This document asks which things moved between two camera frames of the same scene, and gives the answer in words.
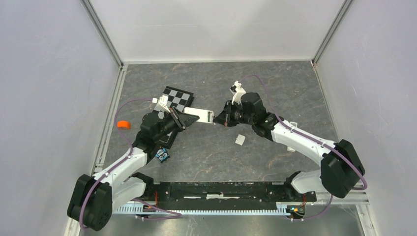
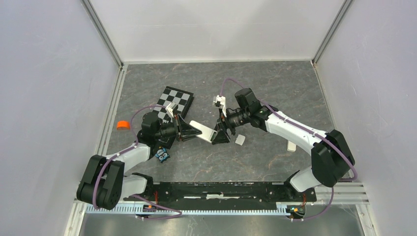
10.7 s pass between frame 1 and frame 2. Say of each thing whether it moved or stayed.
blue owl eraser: stayed
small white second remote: stayed
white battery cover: stayed
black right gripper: moved
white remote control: moved
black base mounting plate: stayed
